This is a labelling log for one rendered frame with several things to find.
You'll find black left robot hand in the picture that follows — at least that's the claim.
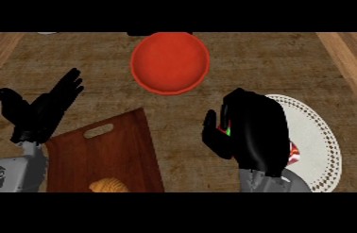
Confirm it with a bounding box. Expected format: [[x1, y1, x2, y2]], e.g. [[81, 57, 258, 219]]
[[0, 67, 86, 144]]

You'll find brown wooden cutting board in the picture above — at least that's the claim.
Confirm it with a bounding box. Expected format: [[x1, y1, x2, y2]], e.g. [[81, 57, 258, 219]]
[[43, 107, 166, 193]]

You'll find red bowl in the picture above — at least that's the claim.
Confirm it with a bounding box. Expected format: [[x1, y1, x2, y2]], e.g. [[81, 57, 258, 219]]
[[130, 32, 210, 96]]

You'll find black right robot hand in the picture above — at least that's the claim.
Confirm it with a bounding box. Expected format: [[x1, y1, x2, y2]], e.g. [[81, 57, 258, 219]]
[[201, 87, 292, 178]]

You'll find white lace placemat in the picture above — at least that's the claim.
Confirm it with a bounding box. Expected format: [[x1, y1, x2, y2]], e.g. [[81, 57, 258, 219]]
[[264, 93, 344, 193]]

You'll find golden croissant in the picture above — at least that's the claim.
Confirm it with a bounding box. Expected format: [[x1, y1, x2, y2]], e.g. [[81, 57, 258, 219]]
[[87, 176, 130, 193]]

